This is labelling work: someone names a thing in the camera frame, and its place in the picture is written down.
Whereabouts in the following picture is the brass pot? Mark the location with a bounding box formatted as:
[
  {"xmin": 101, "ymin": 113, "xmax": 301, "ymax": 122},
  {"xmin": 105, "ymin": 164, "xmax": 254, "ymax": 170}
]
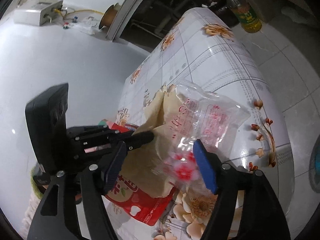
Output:
[{"xmin": 98, "ymin": 3, "xmax": 121, "ymax": 30}]

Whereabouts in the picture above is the dark jar on floor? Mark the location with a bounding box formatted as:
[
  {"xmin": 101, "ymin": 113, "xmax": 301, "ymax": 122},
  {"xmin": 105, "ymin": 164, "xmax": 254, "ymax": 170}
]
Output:
[{"xmin": 201, "ymin": 0, "xmax": 228, "ymax": 18}]

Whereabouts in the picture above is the white water heater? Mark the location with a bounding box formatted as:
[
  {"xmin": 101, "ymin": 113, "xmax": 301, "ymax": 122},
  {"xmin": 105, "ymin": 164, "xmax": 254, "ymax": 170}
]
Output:
[{"xmin": 14, "ymin": 0, "xmax": 63, "ymax": 26}]

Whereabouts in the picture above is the clear plastic bag red print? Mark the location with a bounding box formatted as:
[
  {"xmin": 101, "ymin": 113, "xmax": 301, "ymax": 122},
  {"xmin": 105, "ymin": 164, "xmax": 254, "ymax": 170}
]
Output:
[{"xmin": 157, "ymin": 81, "xmax": 250, "ymax": 190}]

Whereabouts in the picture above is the cooking oil bottle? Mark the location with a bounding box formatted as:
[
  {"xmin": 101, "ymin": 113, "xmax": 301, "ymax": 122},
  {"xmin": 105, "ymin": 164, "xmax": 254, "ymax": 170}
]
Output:
[{"xmin": 226, "ymin": 0, "xmax": 262, "ymax": 33}]

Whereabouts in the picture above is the red snack bag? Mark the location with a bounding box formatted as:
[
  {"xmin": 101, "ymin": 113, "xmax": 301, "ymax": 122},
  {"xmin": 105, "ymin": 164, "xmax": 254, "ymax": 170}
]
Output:
[{"xmin": 98, "ymin": 119, "xmax": 177, "ymax": 227}]

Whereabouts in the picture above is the blue plastic waste basket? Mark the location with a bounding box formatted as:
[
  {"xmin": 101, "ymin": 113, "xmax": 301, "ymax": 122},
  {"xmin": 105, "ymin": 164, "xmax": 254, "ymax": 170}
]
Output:
[{"xmin": 309, "ymin": 137, "xmax": 320, "ymax": 193}]

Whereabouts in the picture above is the floral tablecloth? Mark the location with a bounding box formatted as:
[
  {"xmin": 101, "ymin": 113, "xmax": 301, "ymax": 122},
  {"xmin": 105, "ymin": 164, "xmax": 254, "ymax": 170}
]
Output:
[{"xmin": 107, "ymin": 8, "xmax": 294, "ymax": 239}]

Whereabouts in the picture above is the torn brown paper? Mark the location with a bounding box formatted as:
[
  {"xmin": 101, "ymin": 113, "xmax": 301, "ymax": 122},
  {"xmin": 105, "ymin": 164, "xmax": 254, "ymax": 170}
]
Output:
[{"xmin": 121, "ymin": 85, "xmax": 183, "ymax": 198}]

